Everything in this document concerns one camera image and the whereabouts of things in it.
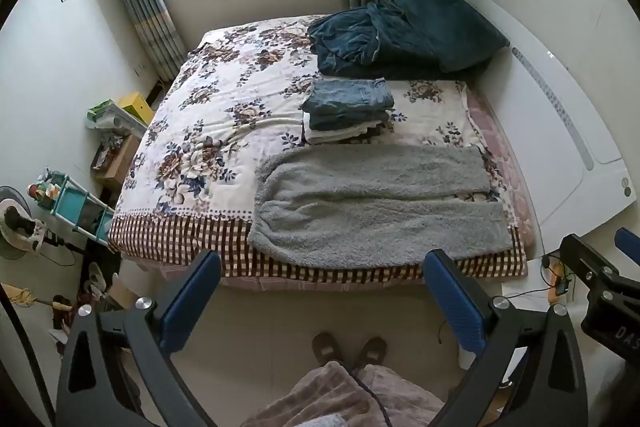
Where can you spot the person's shoe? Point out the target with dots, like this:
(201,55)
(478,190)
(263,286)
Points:
(326,348)
(372,351)

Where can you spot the broom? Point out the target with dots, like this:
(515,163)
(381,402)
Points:
(30,297)

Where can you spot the dark teal quilt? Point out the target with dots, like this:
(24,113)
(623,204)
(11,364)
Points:
(360,39)

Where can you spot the yellow box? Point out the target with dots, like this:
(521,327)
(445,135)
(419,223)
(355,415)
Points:
(136,107)

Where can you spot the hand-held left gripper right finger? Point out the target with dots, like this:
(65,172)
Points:
(452,302)

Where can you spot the folded dark brown garment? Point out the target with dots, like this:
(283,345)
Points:
(377,130)

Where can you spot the white headboard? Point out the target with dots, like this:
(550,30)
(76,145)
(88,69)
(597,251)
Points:
(550,117)

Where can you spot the standing fan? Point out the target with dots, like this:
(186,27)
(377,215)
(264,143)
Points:
(17,227)

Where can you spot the white nightstand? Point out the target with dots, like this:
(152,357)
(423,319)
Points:
(530,279)

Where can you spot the cardboard box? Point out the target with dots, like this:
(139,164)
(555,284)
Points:
(117,162)

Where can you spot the person's right shoe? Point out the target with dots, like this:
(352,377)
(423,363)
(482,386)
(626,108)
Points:
(372,351)

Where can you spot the folded blue jeans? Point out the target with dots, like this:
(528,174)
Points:
(350,102)

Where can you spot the teal storage rack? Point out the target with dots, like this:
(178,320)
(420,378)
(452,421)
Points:
(75,204)

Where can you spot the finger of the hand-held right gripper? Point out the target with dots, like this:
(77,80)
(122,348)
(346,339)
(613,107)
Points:
(629,246)
(587,259)

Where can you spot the pair of slippers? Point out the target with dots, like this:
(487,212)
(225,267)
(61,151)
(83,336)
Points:
(95,279)

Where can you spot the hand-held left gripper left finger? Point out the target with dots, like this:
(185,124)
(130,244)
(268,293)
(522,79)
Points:
(192,302)

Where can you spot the person's pink fleece clothing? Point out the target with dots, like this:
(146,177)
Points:
(310,402)

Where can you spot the floral bed blanket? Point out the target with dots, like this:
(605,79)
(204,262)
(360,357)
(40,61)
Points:
(225,107)

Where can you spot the white shelf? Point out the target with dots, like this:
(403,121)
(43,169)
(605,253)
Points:
(125,119)

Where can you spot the orange item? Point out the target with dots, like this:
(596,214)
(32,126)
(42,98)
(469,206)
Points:
(556,284)

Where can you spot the grey fleece pants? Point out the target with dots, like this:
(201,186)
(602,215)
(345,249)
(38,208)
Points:
(375,212)

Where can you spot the person's left shoe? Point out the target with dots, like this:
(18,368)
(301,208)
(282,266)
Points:
(326,348)

